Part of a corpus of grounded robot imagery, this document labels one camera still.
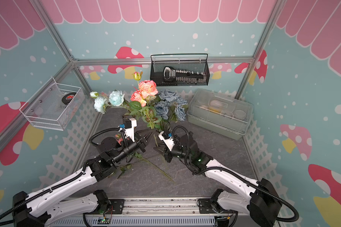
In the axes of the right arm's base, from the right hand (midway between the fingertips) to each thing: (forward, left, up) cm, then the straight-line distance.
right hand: (155, 147), depth 70 cm
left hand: (+2, -1, +10) cm, 10 cm away
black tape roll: (+26, +50, +11) cm, 57 cm away
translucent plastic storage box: (+30, -40, -7) cm, 50 cm away
